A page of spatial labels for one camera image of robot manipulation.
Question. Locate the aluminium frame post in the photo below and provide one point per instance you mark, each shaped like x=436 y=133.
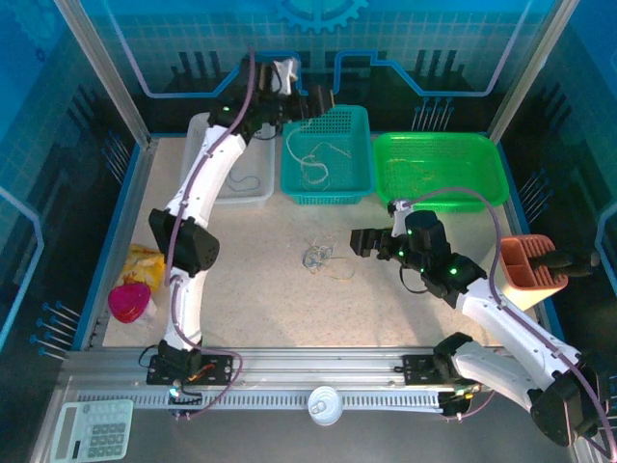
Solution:
x=111 y=77
x=531 y=72

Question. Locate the white tin can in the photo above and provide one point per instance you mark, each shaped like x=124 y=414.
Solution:
x=326 y=405

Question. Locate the white calculator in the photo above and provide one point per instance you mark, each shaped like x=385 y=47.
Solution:
x=91 y=429

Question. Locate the green plastic basket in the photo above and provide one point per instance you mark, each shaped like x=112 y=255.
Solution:
x=463 y=164

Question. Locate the orange white desk organizer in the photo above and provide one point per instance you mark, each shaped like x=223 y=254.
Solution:
x=518 y=270

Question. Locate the yellow snack bag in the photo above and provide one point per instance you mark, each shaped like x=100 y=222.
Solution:
x=144 y=263

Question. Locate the white plastic basket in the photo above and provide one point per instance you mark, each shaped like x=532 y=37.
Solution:
x=255 y=164

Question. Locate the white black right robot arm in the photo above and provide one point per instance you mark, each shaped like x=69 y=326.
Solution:
x=511 y=323

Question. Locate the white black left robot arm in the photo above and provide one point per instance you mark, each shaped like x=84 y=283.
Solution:
x=212 y=159

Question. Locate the pink lidded cup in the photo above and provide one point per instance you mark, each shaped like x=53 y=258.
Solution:
x=127 y=301

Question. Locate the aluminium frame rail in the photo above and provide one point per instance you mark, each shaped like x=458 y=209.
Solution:
x=313 y=362

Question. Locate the teal plastic basket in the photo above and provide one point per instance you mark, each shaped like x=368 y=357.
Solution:
x=347 y=159

